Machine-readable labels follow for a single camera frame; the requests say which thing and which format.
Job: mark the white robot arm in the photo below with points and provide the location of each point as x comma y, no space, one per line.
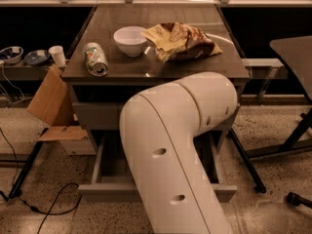
157,128

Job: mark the grey drawer cabinet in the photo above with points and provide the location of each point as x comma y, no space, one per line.
126,76

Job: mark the open lower grey drawer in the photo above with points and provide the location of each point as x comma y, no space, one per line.
112,180

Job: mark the yellow brown chip bag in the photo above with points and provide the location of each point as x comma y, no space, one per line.
176,41

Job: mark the white ceramic bowl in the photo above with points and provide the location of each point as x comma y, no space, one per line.
130,40

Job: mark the crushed soda can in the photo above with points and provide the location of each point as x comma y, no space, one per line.
95,59

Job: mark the brown cardboard box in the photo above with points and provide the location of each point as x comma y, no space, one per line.
52,105

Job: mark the white paper cup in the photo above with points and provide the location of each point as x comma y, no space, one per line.
58,56

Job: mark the blue patterned plate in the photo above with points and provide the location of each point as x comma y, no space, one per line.
37,58

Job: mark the dark side table top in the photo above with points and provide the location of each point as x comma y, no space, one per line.
296,54

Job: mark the blue patterned bowl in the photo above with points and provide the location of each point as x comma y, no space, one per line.
11,55

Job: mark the black caster wheel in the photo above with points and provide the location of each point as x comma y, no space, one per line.
296,200

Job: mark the black table leg frame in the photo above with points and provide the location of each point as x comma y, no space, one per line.
291,145

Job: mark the black left frame leg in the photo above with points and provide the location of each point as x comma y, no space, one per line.
16,189

